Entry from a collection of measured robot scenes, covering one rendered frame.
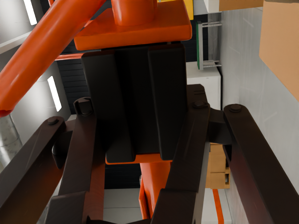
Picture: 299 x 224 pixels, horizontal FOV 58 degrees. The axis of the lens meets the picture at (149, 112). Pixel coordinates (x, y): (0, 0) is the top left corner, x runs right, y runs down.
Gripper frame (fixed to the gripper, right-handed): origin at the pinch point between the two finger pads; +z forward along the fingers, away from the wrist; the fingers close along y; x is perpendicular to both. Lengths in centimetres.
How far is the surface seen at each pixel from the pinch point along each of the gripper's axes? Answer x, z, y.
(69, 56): -243, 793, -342
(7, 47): -172, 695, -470
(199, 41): -210, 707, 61
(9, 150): -317, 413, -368
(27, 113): -395, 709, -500
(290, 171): -223, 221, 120
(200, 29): -177, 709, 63
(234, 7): -19, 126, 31
